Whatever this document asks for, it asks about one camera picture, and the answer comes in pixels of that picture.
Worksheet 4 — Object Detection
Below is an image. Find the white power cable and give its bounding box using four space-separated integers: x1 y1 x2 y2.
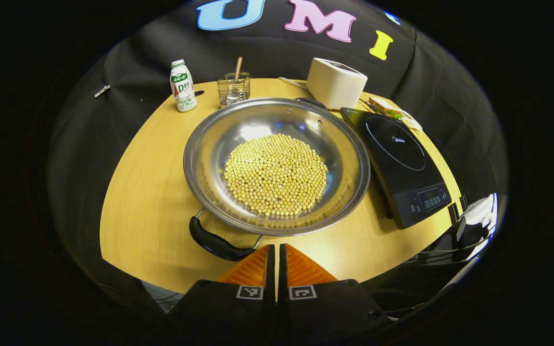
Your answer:
277 77 309 90

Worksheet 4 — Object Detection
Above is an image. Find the wooden handled spoon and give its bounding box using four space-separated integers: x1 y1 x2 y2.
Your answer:
226 57 244 104

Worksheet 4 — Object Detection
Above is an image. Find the black induction cooktop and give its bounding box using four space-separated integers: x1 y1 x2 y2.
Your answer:
340 107 452 229

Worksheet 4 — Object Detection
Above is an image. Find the white bottle green label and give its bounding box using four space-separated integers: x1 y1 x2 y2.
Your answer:
170 59 198 113

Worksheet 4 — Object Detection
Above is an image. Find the white toaster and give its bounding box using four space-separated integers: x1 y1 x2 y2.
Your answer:
306 58 368 110

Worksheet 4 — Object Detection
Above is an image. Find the white divided bean dish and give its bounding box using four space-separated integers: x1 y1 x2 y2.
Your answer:
400 111 423 131

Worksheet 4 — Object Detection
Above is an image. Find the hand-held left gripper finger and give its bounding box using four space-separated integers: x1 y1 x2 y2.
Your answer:
278 243 393 337
167 244 277 337

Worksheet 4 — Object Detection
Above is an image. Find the stainless steel pot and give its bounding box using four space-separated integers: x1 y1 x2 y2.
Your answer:
183 97 371 262

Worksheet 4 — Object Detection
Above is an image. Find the pile of yellow soybeans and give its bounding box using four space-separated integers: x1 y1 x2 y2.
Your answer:
223 134 328 217

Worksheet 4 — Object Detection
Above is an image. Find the wire mesh basket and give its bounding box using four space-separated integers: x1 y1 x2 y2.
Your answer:
217 72 252 107

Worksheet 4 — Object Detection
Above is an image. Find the black backdrop cloth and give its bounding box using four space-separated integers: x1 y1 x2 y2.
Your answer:
49 0 508 289

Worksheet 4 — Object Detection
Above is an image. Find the sandwich with lettuce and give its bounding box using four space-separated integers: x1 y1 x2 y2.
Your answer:
367 97 403 120

